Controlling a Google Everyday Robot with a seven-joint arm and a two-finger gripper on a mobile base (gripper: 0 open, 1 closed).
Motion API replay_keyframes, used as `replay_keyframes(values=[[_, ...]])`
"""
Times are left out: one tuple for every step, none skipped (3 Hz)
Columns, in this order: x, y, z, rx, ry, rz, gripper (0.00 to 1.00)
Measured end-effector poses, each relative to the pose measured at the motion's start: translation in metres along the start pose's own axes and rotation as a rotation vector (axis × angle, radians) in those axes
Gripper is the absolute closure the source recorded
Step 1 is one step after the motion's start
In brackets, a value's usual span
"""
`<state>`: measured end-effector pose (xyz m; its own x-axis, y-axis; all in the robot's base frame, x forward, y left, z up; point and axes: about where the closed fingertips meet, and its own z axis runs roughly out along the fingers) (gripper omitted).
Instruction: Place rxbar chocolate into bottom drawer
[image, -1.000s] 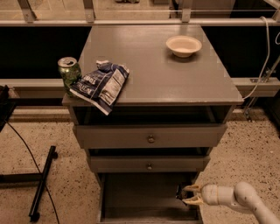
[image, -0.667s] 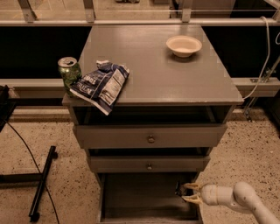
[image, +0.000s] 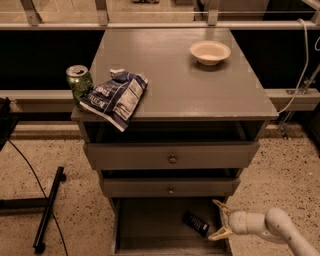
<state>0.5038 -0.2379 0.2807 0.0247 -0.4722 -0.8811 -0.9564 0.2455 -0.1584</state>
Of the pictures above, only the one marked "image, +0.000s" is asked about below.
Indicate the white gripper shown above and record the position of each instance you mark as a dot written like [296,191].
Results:
[238,221]

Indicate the black chocolate bar wrapper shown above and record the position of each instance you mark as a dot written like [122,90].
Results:
[195,223]

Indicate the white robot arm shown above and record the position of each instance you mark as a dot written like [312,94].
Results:
[275,226]

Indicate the middle grey drawer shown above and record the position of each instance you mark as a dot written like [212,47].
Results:
[168,187]

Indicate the top grey drawer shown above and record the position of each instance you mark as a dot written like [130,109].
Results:
[146,156]

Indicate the bottom open grey drawer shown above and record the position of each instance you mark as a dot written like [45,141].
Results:
[156,227]

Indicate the grey drawer cabinet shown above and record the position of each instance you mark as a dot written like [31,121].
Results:
[185,101]

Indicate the blue white chip bag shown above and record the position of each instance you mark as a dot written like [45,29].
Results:
[116,99]

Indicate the black metal stand base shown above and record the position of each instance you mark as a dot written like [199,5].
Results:
[46,203]

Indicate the green soda can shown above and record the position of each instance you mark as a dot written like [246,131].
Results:
[80,81]

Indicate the metal railing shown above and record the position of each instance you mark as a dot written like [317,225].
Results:
[103,14]

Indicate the black object at left edge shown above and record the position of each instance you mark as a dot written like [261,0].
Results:
[8,121]

